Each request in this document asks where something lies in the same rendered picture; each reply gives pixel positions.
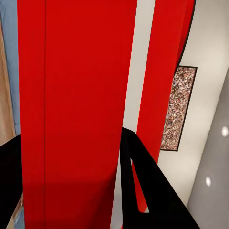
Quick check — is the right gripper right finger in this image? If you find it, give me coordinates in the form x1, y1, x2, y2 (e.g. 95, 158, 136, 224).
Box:
120, 127, 200, 229

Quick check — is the radio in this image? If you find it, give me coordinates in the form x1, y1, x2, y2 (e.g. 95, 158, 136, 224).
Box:
17, 0, 196, 229

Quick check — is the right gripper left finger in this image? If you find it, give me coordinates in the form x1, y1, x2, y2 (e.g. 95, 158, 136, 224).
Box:
0, 135, 23, 229

